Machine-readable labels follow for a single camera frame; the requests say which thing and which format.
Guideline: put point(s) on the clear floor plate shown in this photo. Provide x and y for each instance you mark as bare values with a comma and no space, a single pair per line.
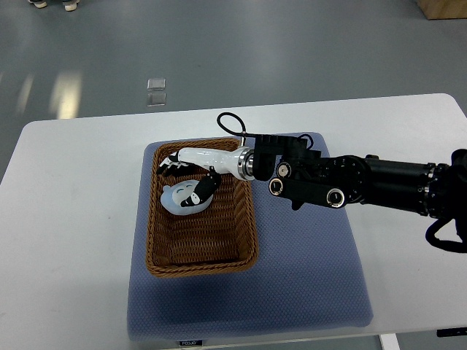
156,99
156,83

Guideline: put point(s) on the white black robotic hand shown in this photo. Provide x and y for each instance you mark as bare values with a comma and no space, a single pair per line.
221,161

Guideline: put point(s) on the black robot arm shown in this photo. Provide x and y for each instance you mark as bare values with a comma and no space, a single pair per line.
295,171

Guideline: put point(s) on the blue white plush toy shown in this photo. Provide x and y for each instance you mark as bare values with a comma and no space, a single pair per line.
184,199

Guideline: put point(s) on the lower clear floor plate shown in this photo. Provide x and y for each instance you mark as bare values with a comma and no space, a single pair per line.
156,99

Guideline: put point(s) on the brown wicker basket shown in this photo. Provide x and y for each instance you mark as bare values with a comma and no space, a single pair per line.
220,239

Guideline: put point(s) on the black table control panel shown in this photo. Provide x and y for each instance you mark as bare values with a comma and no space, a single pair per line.
451,332

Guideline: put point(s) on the upper clear floor plate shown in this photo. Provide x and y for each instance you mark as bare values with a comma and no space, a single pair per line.
156,83

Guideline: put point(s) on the white table leg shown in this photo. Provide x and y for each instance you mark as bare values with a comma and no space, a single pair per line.
389,341

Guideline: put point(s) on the white shoe right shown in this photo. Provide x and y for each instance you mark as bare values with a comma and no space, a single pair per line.
70,5

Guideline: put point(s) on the white shoe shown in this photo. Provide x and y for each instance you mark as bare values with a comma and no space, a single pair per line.
70,5
39,4

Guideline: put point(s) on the white shoe left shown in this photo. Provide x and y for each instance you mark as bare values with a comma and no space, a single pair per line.
39,4

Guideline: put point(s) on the blue padded mat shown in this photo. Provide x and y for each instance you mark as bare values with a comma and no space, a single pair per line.
307,276

